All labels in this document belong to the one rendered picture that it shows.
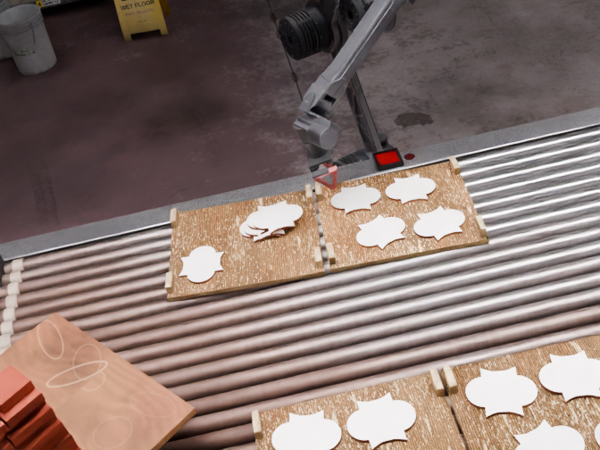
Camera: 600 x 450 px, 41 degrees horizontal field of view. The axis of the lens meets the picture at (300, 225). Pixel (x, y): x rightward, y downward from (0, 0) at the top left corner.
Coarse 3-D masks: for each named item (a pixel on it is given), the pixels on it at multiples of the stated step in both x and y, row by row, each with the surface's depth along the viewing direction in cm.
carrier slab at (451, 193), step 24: (432, 168) 229; (336, 192) 227; (384, 192) 224; (456, 192) 219; (336, 216) 219; (360, 216) 218; (384, 216) 216; (408, 216) 215; (336, 240) 212; (408, 240) 207; (432, 240) 206; (456, 240) 204; (480, 240) 203; (336, 264) 205; (360, 264) 204
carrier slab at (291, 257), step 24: (192, 216) 230; (216, 216) 228; (240, 216) 226; (312, 216) 221; (192, 240) 221; (216, 240) 220; (240, 240) 218; (264, 240) 216; (288, 240) 215; (312, 240) 213; (240, 264) 211; (264, 264) 209; (288, 264) 208; (312, 264) 206; (192, 288) 207; (216, 288) 205; (240, 288) 205
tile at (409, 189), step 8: (416, 176) 226; (392, 184) 225; (400, 184) 224; (408, 184) 224; (416, 184) 223; (424, 184) 222; (432, 184) 222; (392, 192) 222; (400, 192) 222; (408, 192) 221; (416, 192) 220; (424, 192) 220; (432, 192) 220; (400, 200) 220; (408, 200) 218; (416, 200) 219; (424, 200) 218
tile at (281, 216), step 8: (264, 208) 222; (272, 208) 221; (280, 208) 220; (288, 208) 220; (296, 208) 219; (256, 216) 219; (264, 216) 219; (272, 216) 218; (280, 216) 218; (288, 216) 217; (296, 216) 217; (256, 224) 217; (264, 224) 216; (272, 224) 216; (280, 224) 215; (288, 224) 215; (272, 232) 214
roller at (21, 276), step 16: (576, 144) 229; (592, 144) 229; (512, 160) 228; (528, 160) 228; (544, 160) 228; (464, 176) 228; (480, 176) 228; (160, 240) 226; (96, 256) 225; (112, 256) 225; (128, 256) 225; (16, 272) 225; (32, 272) 225; (48, 272) 225
